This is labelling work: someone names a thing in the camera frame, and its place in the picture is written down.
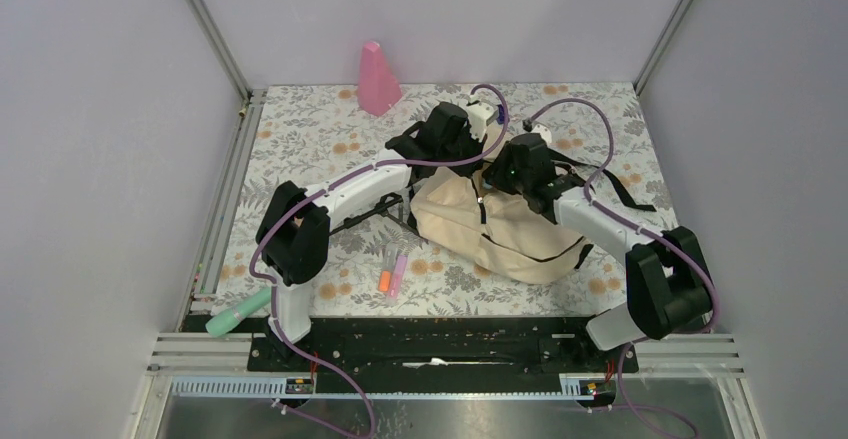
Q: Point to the orange highlighter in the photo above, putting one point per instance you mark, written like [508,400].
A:
[384,281]

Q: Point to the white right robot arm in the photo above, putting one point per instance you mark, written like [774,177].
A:
[667,285]

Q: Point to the mint green tube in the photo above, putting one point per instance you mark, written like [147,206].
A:
[226,321]

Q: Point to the pink highlighter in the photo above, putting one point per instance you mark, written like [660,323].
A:
[397,276]

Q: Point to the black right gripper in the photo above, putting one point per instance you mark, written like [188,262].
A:
[494,175]

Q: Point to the cream canvas backpack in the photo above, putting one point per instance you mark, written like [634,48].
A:
[496,231]

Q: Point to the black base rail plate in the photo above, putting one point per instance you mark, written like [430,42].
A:
[418,358]

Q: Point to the black folding tripod stand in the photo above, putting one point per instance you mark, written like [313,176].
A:
[393,206]

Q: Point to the pink cone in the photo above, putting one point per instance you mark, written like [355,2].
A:
[378,88]

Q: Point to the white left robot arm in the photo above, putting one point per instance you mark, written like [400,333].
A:
[293,236]

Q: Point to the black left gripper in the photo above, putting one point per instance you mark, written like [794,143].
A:
[474,143]

